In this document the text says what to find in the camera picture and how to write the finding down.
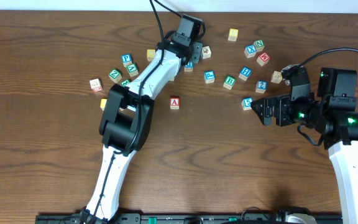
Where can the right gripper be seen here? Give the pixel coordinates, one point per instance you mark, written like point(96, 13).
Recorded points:
point(282, 101)

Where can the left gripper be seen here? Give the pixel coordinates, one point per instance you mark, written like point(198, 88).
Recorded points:
point(196, 57)

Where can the red A block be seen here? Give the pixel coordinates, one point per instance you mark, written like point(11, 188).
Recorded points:
point(174, 103)

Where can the blue 2 block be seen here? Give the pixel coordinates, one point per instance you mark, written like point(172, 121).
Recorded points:
point(261, 86)

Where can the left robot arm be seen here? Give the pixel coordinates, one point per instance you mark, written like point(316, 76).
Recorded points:
point(127, 116)

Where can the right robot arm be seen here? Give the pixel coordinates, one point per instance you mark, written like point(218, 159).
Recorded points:
point(331, 111)

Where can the white picture block centre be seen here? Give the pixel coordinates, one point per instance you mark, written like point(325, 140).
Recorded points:
point(206, 52)

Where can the blue D block middle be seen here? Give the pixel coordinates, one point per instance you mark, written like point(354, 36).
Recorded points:
point(189, 67)

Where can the yellow block upper left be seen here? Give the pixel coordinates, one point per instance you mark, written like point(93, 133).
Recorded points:
point(150, 54)

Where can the yellow block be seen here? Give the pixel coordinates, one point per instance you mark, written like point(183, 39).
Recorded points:
point(103, 103)
point(150, 54)
point(233, 34)

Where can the blue P block centre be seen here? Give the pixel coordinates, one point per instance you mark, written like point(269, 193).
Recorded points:
point(209, 77)

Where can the blue p block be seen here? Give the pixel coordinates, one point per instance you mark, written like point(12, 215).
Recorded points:
point(209, 77)
point(126, 59)

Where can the yellow block top right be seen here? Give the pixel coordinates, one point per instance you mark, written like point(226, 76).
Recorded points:
point(233, 34)

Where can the green B block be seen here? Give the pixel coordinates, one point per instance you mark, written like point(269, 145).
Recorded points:
point(229, 82)

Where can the blue P block left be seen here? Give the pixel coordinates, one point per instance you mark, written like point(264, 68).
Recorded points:
point(126, 59)

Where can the white block far right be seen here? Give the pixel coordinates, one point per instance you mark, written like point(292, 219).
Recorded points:
point(276, 77)

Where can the blue X block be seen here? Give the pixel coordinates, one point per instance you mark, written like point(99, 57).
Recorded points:
point(250, 51)

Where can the blue H block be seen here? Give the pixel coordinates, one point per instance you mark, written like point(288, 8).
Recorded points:
point(245, 73)

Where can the green N block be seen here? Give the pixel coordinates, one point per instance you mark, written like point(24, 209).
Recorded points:
point(259, 45)

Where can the green R block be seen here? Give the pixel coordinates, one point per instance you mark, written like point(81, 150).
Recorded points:
point(125, 82)

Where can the green Z block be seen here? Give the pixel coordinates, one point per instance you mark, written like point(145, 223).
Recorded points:
point(115, 75)

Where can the red M block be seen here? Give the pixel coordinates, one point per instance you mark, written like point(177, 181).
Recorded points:
point(263, 59)

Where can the blue 5 block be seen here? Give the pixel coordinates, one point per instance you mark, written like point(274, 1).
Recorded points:
point(246, 103)

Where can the white red picture block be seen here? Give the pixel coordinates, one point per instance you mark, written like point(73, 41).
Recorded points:
point(96, 85)

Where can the yellow block far left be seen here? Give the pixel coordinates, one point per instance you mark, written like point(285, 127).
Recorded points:
point(103, 103)

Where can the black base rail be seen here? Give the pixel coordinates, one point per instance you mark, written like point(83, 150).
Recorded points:
point(135, 218)

